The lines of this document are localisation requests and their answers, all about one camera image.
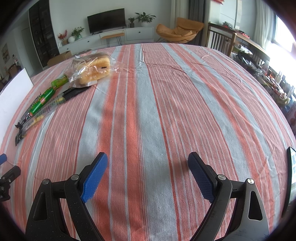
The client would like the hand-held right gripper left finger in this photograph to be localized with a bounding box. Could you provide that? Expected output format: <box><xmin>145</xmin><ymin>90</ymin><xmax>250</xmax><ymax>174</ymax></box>
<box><xmin>25</xmin><ymin>152</ymin><xmax>109</xmax><ymax>241</ymax></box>

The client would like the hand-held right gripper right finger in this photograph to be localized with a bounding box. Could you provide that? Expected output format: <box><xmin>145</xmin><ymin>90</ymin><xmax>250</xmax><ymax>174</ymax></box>
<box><xmin>188</xmin><ymin>152</ymin><xmax>270</xmax><ymax>241</ymax></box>

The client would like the long dark striped packet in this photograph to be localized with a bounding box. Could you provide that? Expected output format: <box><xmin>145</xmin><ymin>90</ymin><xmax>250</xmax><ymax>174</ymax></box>
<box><xmin>14</xmin><ymin>128</ymin><xmax>28</xmax><ymax>146</ymax></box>

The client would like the black chocolate bar packet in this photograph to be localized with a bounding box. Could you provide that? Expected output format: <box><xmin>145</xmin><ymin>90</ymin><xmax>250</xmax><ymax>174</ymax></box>
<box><xmin>15</xmin><ymin>113</ymin><xmax>32</xmax><ymax>128</ymax></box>

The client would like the white cardboard box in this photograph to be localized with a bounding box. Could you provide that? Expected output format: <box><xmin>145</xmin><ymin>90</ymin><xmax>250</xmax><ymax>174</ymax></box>
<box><xmin>0</xmin><ymin>68</ymin><xmax>34</xmax><ymax>144</ymax></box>

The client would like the green sausage packet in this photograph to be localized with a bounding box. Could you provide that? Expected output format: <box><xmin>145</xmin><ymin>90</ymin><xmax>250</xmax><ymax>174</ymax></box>
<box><xmin>28</xmin><ymin>87</ymin><xmax>57</xmax><ymax>116</ymax></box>

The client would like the black silver long packet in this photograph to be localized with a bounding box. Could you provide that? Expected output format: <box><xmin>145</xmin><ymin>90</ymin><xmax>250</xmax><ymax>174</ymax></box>
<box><xmin>22</xmin><ymin>86</ymin><xmax>92</xmax><ymax>131</ymax></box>

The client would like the green cracker packet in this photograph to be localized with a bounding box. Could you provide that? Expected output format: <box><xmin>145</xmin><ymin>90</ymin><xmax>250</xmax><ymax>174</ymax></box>
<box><xmin>51</xmin><ymin>74</ymin><xmax>69</xmax><ymax>90</ymax></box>

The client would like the clear bread loaf bag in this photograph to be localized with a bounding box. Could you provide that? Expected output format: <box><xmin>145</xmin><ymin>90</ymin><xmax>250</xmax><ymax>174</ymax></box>
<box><xmin>68</xmin><ymin>53</ymin><xmax>121</xmax><ymax>88</ymax></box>

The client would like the orange grey striped tablecloth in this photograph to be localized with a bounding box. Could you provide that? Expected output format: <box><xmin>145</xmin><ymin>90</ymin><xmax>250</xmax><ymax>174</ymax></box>
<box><xmin>0</xmin><ymin>43</ymin><xmax>295</xmax><ymax>241</ymax></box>

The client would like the brown cardboard box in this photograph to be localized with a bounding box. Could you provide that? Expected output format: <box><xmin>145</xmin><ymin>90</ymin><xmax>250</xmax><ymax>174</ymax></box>
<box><xmin>47</xmin><ymin>51</ymin><xmax>72</xmax><ymax>67</ymax></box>

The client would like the pile of desk clutter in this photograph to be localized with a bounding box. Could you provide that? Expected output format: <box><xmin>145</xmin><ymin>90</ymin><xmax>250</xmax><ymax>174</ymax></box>
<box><xmin>231</xmin><ymin>50</ymin><xmax>296</xmax><ymax>130</ymax></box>

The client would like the dark display cabinet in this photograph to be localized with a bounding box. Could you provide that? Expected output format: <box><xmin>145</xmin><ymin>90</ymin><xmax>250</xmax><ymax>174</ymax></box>
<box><xmin>29</xmin><ymin>0</ymin><xmax>59</xmax><ymax>70</ymax></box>

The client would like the red flower bouquet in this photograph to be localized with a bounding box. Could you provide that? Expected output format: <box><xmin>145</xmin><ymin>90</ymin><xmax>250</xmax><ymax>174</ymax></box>
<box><xmin>58</xmin><ymin>30</ymin><xmax>68</xmax><ymax>45</ymax></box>

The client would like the wooden slatted chair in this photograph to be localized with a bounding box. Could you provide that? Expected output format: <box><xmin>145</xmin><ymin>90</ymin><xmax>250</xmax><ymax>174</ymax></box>
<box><xmin>203</xmin><ymin>22</ymin><xmax>238</xmax><ymax>57</ymax></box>

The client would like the long wooden desk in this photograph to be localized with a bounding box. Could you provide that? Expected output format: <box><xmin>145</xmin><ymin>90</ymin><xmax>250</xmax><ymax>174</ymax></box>
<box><xmin>231</xmin><ymin>34</ymin><xmax>273</xmax><ymax>65</ymax></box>

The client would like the wooden bench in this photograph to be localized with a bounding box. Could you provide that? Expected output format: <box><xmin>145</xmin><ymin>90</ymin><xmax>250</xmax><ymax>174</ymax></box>
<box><xmin>101</xmin><ymin>32</ymin><xmax>125</xmax><ymax>47</ymax></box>

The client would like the leafy plant in vase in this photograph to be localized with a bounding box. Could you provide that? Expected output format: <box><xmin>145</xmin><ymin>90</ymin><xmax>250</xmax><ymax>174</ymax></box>
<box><xmin>68</xmin><ymin>27</ymin><xmax>84</xmax><ymax>43</ymax></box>

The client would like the white television cabinet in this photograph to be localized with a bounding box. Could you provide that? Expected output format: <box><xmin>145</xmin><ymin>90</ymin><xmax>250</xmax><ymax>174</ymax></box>
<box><xmin>58</xmin><ymin>27</ymin><xmax>154</xmax><ymax>55</ymax></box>

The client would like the orange lounge chair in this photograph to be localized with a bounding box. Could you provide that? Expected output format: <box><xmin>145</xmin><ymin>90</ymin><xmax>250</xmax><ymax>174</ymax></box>
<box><xmin>156</xmin><ymin>17</ymin><xmax>204</xmax><ymax>44</ymax></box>

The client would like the black television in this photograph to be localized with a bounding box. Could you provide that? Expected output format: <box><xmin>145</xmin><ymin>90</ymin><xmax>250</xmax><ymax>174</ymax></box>
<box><xmin>87</xmin><ymin>8</ymin><xmax>126</xmax><ymax>35</ymax></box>

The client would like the bright window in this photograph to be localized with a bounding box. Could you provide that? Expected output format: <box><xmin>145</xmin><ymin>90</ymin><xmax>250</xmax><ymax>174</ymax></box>
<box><xmin>273</xmin><ymin>14</ymin><xmax>296</xmax><ymax>55</ymax></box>

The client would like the large potted plant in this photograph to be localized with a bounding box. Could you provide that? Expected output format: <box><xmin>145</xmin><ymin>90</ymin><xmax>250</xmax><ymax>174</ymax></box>
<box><xmin>135</xmin><ymin>12</ymin><xmax>156</xmax><ymax>28</ymax></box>

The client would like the white window curtain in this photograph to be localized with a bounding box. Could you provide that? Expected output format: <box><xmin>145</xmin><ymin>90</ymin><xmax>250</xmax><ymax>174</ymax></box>
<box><xmin>254</xmin><ymin>0</ymin><xmax>278</xmax><ymax>49</ymax></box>

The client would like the grey curtain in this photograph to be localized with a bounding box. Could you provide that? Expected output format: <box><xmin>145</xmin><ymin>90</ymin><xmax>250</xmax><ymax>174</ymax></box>
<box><xmin>188</xmin><ymin>0</ymin><xmax>206</xmax><ymax>24</ymax></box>

